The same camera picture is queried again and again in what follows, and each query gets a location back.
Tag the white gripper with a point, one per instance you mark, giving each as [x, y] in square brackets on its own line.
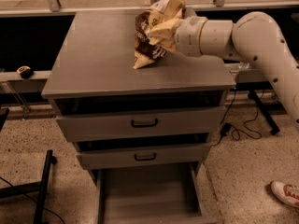
[189, 36]

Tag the brown chip bag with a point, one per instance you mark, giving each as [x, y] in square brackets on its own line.
[150, 51]

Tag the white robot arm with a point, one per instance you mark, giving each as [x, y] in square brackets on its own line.
[255, 39]

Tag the grey top drawer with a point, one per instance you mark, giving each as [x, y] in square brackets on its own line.
[119, 125]

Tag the grey drawer cabinet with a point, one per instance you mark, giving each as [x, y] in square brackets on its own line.
[94, 74]

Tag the grey middle drawer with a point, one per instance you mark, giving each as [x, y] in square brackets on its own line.
[141, 156]

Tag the grey open bottom drawer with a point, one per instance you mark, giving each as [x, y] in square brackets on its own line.
[156, 194]

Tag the black table leg right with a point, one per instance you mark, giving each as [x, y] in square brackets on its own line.
[274, 128]

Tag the black tape measure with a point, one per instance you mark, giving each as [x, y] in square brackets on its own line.
[25, 71]

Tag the black metal stand left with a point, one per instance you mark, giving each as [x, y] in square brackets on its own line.
[40, 187]

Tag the white and red sneaker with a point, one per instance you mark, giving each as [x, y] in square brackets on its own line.
[286, 193]

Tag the black power adapter with cable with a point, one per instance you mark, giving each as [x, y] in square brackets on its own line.
[236, 133]

